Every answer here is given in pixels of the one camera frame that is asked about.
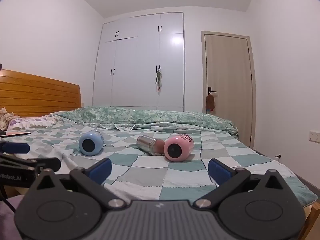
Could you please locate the purple floral pillow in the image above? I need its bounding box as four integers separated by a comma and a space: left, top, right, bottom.
6, 116, 63, 130

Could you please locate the pink cup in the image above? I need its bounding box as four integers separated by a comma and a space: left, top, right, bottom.
164, 134, 195, 162

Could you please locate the beige floral cloth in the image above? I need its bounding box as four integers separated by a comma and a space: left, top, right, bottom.
0, 107, 20, 130

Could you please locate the green floral duvet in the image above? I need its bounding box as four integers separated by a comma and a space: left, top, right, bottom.
51, 106, 239, 139

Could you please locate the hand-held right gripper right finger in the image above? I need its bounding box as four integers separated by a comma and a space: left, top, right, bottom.
194, 158, 290, 208

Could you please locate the steel bottle brown cap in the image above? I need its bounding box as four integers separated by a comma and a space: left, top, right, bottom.
136, 135, 166, 156

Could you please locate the white wardrobe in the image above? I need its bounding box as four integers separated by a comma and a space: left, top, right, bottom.
92, 12, 185, 112

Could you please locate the purple cloth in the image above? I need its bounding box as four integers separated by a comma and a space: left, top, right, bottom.
0, 196, 25, 240

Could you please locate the black cable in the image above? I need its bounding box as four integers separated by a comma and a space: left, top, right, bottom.
0, 185, 16, 212

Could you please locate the blue cup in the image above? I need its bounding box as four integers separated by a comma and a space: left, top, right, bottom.
78, 131, 104, 157

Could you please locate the wooden headboard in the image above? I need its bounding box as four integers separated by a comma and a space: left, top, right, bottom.
0, 69, 82, 118

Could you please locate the beige door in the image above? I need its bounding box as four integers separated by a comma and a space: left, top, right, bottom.
201, 31, 257, 148

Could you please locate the wooden bed frame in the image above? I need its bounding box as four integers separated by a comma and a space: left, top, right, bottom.
303, 199, 320, 240

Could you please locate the flat dark phone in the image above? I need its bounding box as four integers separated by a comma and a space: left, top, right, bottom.
0, 131, 31, 138

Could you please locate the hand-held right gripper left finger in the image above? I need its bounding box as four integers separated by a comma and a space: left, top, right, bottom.
31, 158, 127, 209

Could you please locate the checked bed sheet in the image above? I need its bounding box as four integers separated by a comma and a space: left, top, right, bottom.
0, 120, 318, 207

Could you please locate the hanging keychain bundle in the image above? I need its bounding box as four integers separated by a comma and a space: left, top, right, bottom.
154, 65, 163, 93

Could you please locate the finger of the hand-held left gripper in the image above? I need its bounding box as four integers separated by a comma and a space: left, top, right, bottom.
0, 152, 61, 174
0, 141, 30, 155

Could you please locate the brown hanging toy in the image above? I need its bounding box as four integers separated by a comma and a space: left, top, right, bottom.
205, 92, 216, 114

